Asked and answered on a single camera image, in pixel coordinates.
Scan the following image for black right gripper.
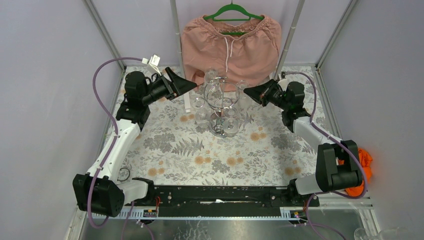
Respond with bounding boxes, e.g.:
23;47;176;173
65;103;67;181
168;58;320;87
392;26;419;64
243;79;290;111

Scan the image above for chrome wine glass rack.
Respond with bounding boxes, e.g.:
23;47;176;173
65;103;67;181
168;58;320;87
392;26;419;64
204;76;240;138

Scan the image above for clear wine glass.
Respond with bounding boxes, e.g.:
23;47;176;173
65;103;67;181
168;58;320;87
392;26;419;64
236;80;250;100
204;67;220;87
222;116;240;138

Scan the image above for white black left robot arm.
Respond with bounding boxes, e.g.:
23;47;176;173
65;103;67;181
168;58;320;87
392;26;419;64
72;67;198;217

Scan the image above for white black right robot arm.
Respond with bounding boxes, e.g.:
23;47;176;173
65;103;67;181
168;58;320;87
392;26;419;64
243;79;367;206

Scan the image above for clear wine glass front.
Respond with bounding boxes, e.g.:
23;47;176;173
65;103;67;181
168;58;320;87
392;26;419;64
222;116;240;138

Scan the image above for pink shorts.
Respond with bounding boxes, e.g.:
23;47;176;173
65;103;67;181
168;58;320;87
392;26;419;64
181;15;282;86

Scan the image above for floral table mat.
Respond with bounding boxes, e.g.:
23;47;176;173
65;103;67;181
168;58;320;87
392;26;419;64
93;65;332;187

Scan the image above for green clothes hanger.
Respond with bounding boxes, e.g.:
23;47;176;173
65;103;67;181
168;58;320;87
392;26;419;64
202;0;265;22

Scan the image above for orange cloth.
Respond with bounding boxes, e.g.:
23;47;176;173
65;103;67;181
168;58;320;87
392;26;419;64
342;148;374;199

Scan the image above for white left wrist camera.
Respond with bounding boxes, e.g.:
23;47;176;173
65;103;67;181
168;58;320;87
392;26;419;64
141;54;162;76

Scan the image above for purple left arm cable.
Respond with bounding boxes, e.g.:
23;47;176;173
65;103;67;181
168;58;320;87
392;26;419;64
86;56;148;240

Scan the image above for black ring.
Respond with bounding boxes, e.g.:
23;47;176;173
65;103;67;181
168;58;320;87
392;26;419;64
116;167;132;183

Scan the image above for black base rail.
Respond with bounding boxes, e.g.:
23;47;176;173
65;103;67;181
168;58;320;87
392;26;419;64
135;185;320;218

